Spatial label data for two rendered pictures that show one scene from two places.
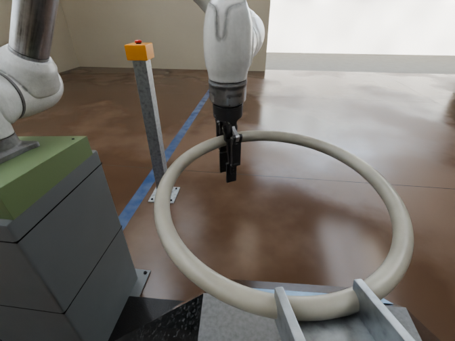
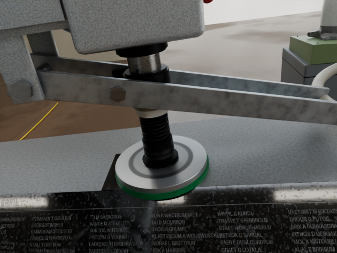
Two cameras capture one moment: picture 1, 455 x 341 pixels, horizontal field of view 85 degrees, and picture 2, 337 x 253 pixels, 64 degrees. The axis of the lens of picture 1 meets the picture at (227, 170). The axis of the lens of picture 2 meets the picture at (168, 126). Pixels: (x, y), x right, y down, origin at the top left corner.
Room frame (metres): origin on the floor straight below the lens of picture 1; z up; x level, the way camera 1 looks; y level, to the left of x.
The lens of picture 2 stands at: (-0.18, -0.69, 1.20)
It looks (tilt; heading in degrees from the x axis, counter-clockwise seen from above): 27 degrees down; 92
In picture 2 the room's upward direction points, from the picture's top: 8 degrees counter-clockwise
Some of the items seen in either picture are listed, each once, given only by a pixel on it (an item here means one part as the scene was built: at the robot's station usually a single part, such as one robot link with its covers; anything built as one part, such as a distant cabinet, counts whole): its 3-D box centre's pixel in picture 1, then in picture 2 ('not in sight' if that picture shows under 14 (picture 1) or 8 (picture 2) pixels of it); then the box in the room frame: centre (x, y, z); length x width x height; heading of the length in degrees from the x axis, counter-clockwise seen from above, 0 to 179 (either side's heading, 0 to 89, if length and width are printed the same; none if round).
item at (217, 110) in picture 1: (227, 118); not in sight; (0.61, 0.00, 1.00); 0.08 x 0.07 x 0.09; 22
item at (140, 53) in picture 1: (154, 132); not in sight; (1.57, 0.50, 0.54); 0.20 x 0.20 x 1.09; 85
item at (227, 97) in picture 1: (227, 90); not in sight; (0.61, 0.00, 1.08); 0.09 x 0.09 x 0.06
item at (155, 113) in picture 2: not in sight; (151, 103); (-0.23, -0.17, 0.99); 0.07 x 0.07 x 0.04
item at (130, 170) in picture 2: not in sight; (161, 160); (-0.23, -0.17, 0.85); 0.21 x 0.21 x 0.01
